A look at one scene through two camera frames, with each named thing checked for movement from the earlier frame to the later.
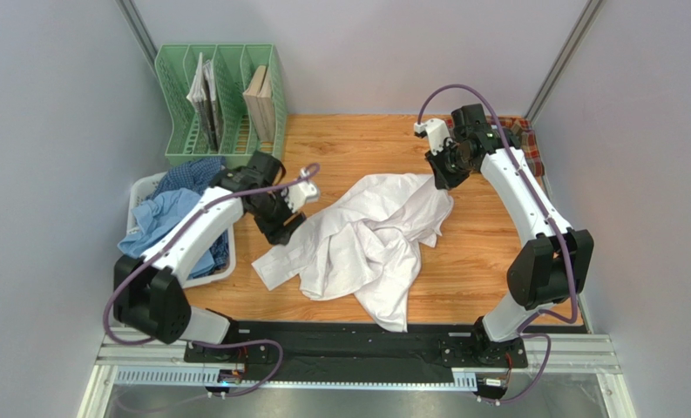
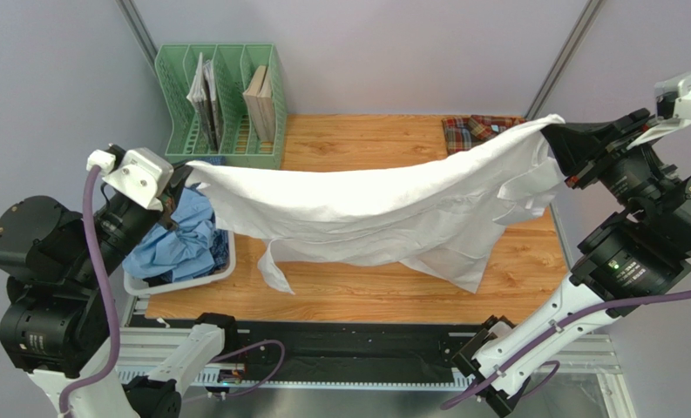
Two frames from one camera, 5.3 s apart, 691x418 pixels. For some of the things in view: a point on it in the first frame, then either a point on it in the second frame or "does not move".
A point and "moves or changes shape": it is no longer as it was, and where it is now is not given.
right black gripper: [443, 171] -> [592, 158]
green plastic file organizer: [226, 101] does not move
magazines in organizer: [203, 100] does not move
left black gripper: [278, 233] -> [178, 178]
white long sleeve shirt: [364, 246] moves or changes shape
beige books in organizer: [259, 95] does not move
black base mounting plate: [357, 351] does not move
